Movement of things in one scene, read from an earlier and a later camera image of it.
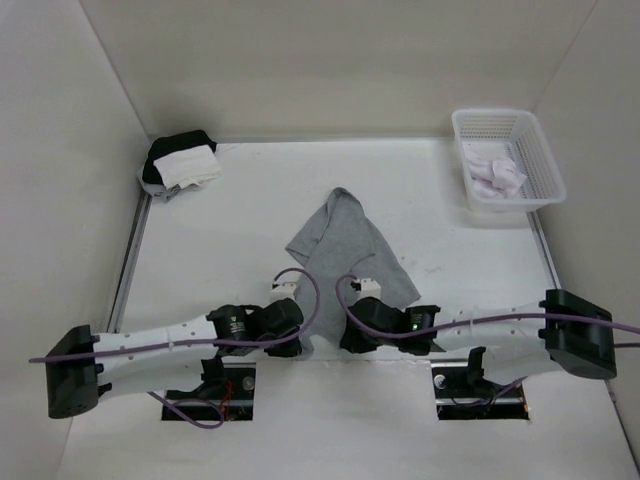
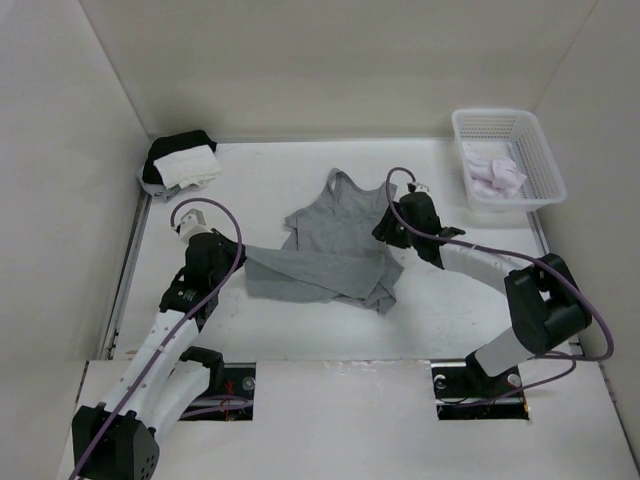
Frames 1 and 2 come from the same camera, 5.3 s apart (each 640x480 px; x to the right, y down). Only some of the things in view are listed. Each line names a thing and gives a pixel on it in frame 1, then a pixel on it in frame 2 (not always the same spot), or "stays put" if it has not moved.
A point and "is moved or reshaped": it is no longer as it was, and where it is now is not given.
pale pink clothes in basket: [494, 175] stays put
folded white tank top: [195, 166] stays put
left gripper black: [289, 349] to [231, 248]
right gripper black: [353, 342] to [385, 229]
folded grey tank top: [167, 193] stays put
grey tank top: [338, 241] is moved or reshaped
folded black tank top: [164, 146] stays put
